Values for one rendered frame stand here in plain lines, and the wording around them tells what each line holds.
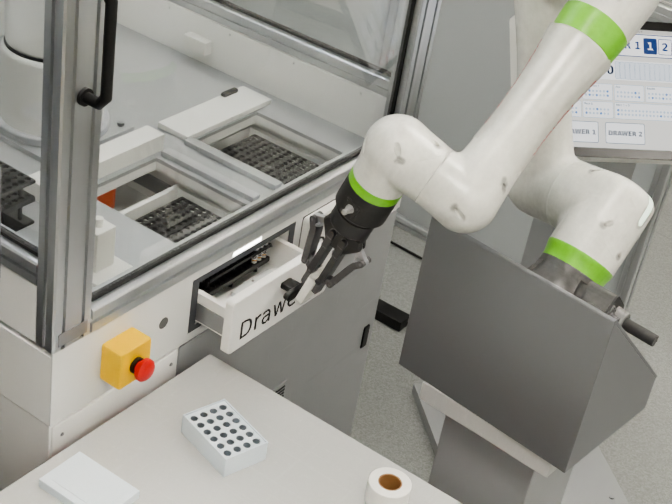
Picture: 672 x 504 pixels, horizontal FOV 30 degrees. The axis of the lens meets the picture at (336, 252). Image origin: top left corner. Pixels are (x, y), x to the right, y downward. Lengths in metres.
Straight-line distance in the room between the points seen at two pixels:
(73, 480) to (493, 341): 0.73
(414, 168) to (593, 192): 0.42
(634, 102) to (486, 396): 0.88
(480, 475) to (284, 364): 0.49
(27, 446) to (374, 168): 0.72
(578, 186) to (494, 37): 1.62
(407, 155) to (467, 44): 1.97
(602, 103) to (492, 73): 1.09
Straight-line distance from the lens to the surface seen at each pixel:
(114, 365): 2.03
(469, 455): 2.37
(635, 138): 2.81
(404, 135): 1.93
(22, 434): 2.11
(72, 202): 1.82
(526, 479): 2.32
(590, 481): 3.34
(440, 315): 2.21
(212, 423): 2.09
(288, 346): 2.57
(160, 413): 2.14
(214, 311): 2.18
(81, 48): 1.71
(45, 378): 1.99
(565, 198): 2.25
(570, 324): 2.05
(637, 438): 3.59
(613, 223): 2.20
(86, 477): 1.99
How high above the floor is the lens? 2.15
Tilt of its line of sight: 32 degrees down
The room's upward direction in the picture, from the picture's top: 10 degrees clockwise
